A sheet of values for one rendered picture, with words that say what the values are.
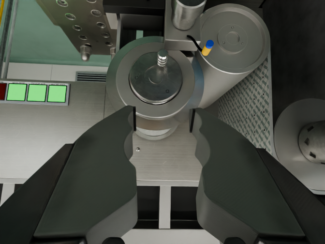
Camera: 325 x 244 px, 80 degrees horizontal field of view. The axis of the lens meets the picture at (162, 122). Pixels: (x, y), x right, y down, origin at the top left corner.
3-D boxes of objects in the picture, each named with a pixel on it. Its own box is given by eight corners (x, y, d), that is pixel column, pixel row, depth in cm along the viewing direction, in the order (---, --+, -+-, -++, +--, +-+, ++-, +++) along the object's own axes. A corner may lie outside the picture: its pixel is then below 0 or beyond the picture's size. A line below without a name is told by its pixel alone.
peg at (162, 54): (170, 54, 25) (162, 60, 25) (169, 64, 28) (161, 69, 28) (164, 46, 25) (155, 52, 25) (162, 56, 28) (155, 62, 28)
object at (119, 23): (125, -49, 33) (118, 53, 30) (136, 34, 56) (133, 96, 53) (122, -49, 33) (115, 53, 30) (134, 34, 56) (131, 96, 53)
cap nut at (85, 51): (90, 45, 61) (89, 59, 61) (93, 51, 65) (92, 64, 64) (78, 45, 61) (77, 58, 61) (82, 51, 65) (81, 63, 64)
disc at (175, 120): (202, 36, 31) (206, 129, 29) (201, 38, 31) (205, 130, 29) (107, 34, 30) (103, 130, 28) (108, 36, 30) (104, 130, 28)
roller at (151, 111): (193, 42, 29) (196, 117, 28) (174, 93, 55) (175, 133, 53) (116, 40, 29) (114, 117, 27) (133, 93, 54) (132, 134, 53)
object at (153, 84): (119, 88, 27) (142, 42, 28) (122, 93, 29) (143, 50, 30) (169, 110, 27) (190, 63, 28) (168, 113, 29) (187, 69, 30)
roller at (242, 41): (268, 5, 32) (273, 75, 30) (216, 69, 57) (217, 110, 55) (195, 0, 31) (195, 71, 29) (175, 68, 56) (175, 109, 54)
